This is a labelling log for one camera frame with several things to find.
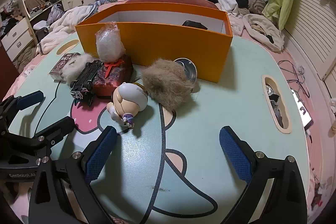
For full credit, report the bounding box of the black toy car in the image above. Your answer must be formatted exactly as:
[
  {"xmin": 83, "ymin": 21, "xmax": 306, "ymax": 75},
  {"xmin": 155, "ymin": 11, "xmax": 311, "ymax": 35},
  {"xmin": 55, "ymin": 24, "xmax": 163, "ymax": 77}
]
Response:
[{"xmin": 70, "ymin": 60, "xmax": 103, "ymax": 106}]

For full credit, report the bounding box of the white fluffy pom-pom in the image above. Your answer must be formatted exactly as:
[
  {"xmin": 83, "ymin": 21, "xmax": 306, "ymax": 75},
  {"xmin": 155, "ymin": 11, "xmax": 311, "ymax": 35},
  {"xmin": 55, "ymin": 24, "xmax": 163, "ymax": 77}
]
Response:
[{"xmin": 61, "ymin": 53, "xmax": 95, "ymax": 85}]

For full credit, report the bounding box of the dark red pouch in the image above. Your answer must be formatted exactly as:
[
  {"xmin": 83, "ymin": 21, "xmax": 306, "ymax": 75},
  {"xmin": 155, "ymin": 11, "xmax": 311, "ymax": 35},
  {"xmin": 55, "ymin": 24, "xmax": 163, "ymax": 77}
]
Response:
[{"xmin": 92, "ymin": 54, "xmax": 134, "ymax": 97}]

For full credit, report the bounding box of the white chibi figurine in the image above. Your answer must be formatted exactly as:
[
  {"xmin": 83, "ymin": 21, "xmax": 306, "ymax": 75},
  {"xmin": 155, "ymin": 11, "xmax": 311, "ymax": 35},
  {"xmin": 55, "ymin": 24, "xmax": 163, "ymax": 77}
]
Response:
[{"xmin": 106, "ymin": 82, "xmax": 148, "ymax": 128}]

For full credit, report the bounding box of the brown fluffy pom-pom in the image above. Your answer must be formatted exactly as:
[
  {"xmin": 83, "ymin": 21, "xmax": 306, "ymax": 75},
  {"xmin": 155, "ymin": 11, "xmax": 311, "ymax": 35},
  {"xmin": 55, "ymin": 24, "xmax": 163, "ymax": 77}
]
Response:
[{"xmin": 141, "ymin": 58, "xmax": 196, "ymax": 111}]

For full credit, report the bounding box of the patterned card box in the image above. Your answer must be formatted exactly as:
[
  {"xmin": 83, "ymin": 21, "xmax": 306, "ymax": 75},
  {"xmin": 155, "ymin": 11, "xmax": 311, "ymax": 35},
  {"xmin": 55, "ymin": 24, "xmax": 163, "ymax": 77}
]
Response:
[{"xmin": 49, "ymin": 53, "xmax": 80, "ymax": 82}]

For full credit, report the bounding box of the white drawer cabinet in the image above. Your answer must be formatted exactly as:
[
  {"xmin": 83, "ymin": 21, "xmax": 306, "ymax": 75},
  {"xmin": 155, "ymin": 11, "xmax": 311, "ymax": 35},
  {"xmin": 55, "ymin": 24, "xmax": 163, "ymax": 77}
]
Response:
[{"xmin": 1, "ymin": 18, "xmax": 34, "ymax": 61}]

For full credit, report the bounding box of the clear bubble wrap bundle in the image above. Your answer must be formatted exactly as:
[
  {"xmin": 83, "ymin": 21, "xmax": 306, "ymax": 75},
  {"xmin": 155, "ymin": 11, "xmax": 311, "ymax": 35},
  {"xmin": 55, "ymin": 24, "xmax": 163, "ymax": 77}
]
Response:
[{"xmin": 95, "ymin": 21, "xmax": 126, "ymax": 63}]

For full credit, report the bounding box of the white pink blanket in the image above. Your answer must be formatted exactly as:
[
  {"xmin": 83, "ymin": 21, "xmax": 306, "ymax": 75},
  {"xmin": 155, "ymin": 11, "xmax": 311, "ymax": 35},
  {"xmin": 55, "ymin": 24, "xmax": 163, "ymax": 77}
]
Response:
[{"xmin": 35, "ymin": 4, "xmax": 98, "ymax": 55}]

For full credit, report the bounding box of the silver round tin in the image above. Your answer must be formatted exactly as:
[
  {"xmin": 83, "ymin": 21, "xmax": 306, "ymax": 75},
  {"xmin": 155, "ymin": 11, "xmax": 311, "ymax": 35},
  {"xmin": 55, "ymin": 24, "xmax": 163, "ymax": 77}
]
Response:
[{"xmin": 174, "ymin": 58, "xmax": 197, "ymax": 83}]

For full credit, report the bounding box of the beige garment on bed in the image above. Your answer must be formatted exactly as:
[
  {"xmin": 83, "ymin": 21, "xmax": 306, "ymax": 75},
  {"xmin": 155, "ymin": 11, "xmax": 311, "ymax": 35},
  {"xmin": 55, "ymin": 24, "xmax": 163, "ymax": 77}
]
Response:
[{"xmin": 242, "ymin": 13, "xmax": 284, "ymax": 53}]

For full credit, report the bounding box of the orange cardboard box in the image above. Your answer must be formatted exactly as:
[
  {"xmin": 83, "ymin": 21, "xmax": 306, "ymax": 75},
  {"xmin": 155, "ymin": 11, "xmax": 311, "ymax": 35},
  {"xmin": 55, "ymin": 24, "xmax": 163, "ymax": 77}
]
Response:
[{"xmin": 75, "ymin": 3, "xmax": 233, "ymax": 83}]

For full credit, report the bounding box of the black item inside box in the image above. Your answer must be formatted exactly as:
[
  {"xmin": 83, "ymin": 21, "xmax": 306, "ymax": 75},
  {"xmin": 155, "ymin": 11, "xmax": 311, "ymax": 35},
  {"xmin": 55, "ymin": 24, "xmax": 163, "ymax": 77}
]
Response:
[{"xmin": 182, "ymin": 20, "xmax": 208, "ymax": 30}]

